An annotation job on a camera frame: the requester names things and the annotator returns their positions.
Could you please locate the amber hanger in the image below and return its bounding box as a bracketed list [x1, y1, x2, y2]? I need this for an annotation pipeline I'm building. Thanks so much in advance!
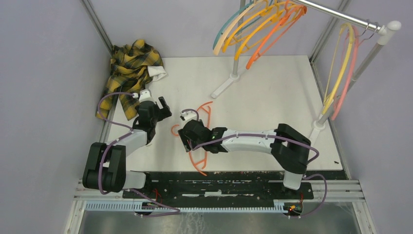
[234, 0, 298, 61]
[213, 0, 283, 55]

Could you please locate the beige hanger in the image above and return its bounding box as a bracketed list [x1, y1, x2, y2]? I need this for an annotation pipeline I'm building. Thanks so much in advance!
[213, 0, 268, 56]

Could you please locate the teal hanger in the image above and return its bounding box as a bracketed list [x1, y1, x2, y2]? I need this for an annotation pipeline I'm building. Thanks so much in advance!
[212, 0, 275, 51]

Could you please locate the yellow hanger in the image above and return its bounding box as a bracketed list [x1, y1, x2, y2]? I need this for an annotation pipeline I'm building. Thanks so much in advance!
[321, 23, 355, 115]

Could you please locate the pink hanger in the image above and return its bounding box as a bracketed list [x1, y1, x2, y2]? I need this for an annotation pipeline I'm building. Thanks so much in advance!
[330, 26, 359, 120]

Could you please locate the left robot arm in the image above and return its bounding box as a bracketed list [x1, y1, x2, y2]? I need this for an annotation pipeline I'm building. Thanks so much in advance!
[82, 96, 172, 198]

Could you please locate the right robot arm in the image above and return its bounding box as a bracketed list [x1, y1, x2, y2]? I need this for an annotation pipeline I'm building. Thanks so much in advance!
[177, 120, 319, 199]

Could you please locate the yellow plaid shirt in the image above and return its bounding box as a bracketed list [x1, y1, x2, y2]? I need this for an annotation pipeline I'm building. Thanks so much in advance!
[100, 39, 164, 120]

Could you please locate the white clothes rack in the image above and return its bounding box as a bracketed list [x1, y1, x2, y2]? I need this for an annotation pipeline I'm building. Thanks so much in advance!
[211, 0, 401, 143]

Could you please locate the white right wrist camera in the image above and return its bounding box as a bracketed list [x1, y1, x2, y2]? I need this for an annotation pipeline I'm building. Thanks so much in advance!
[180, 108, 199, 121]

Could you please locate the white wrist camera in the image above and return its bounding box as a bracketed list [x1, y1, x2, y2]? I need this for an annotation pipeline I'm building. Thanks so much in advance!
[180, 108, 199, 121]
[138, 89, 155, 103]

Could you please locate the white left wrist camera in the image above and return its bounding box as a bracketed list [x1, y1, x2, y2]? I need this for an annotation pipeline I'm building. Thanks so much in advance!
[138, 89, 155, 103]

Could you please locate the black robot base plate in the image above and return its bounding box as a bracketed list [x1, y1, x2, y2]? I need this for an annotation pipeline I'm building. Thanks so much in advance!
[139, 171, 314, 208]

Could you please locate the white cable duct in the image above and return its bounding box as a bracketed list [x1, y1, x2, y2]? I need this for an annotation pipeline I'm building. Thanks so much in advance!
[85, 200, 287, 214]

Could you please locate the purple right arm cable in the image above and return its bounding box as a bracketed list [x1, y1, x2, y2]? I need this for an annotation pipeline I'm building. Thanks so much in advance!
[180, 108, 328, 217]

